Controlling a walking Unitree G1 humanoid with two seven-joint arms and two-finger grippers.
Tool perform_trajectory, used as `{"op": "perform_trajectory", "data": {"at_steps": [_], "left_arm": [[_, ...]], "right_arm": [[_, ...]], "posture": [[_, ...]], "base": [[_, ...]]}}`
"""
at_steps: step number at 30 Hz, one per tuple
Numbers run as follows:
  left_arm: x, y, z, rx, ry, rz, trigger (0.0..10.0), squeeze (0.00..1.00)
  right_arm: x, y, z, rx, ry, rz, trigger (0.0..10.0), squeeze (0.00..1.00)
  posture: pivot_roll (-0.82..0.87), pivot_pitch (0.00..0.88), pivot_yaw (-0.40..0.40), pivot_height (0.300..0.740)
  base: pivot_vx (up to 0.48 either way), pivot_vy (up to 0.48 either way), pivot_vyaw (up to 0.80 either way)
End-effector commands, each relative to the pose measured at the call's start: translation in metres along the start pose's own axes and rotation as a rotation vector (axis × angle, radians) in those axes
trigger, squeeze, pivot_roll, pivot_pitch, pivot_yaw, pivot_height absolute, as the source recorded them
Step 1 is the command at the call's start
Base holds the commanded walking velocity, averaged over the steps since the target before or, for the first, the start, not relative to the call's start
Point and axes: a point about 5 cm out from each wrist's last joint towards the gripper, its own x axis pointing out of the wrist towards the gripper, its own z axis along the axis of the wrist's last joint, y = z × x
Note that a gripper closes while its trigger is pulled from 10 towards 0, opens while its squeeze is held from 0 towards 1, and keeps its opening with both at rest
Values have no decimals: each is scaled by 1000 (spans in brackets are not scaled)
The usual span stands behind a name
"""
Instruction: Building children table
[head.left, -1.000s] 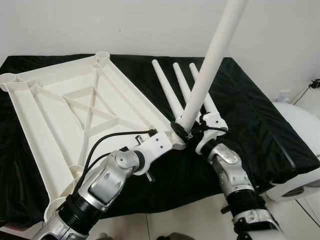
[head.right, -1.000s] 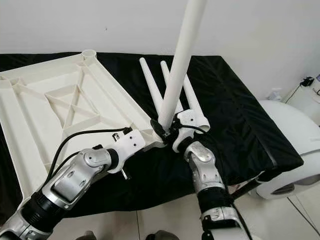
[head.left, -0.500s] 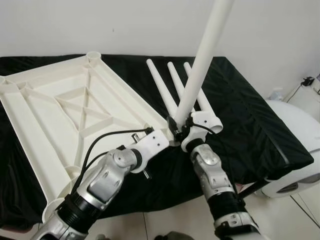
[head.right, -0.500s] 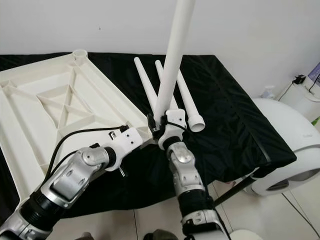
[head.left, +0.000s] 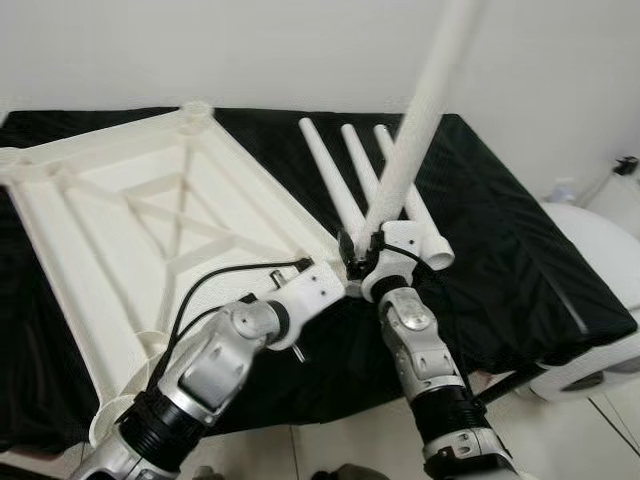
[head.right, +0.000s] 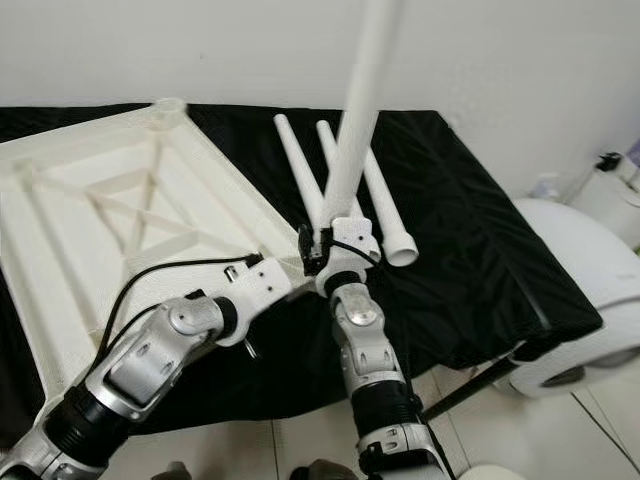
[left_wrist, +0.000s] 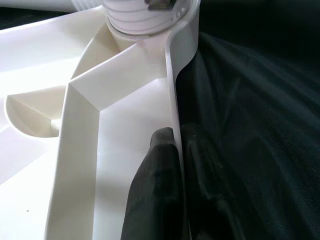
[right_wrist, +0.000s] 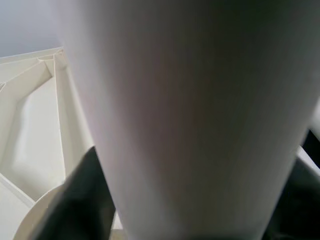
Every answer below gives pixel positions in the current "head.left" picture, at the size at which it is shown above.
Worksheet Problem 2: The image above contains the grey robot right leg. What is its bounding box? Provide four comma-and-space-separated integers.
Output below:
315, 464, 391, 480

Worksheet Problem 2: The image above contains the black metal table leg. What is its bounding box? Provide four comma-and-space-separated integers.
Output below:
478, 362, 546, 406

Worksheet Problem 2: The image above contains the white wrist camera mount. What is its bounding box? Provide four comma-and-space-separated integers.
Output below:
360, 222, 433, 301
270, 260, 346, 326

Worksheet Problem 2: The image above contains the black tablecloth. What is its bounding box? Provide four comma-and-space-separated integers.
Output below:
0, 108, 640, 456

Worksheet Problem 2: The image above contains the white rounded appliance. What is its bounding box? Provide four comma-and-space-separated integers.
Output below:
525, 200, 640, 403

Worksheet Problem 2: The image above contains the white plastic table leg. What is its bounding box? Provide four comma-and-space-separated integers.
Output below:
340, 123, 386, 201
360, 0, 479, 241
297, 118, 366, 236
373, 124, 456, 271

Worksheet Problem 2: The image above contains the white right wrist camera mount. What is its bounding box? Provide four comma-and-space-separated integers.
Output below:
360, 222, 433, 301

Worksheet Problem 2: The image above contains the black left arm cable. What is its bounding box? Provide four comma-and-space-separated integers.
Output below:
170, 258, 313, 366

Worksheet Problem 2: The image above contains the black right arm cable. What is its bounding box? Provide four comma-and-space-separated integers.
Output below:
372, 238, 433, 266

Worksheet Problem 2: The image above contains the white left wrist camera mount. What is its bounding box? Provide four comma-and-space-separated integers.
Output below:
270, 260, 346, 326

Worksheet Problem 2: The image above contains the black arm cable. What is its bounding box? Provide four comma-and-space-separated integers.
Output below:
372, 238, 433, 266
170, 258, 313, 366

